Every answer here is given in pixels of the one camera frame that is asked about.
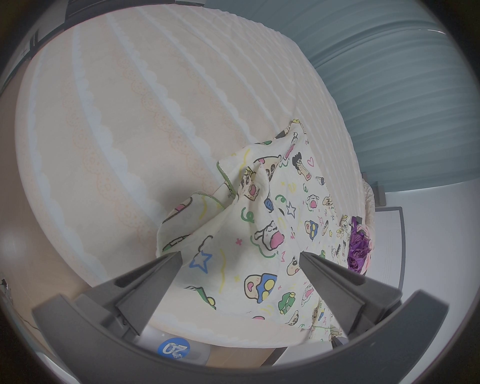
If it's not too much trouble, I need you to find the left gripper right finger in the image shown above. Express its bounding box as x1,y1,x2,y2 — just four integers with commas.
300,252,403,340

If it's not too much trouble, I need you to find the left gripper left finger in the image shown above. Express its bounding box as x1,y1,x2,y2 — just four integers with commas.
77,250,184,335

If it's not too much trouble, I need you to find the white printed pyjama top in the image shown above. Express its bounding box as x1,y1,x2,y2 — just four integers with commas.
155,118,347,344

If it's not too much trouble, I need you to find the bed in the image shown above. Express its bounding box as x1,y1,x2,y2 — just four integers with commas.
13,0,406,366

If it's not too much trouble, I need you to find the purple satin garment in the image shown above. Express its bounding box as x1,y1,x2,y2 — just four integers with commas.
347,217,370,271

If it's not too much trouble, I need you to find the pale pink pillow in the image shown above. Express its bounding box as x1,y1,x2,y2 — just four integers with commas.
362,180,376,229

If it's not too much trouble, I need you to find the grey bedside table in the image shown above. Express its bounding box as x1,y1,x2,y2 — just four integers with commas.
362,172,385,206

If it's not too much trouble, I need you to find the blue-green curtain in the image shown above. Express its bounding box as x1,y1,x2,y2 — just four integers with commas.
202,0,451,70
311,30,467,192

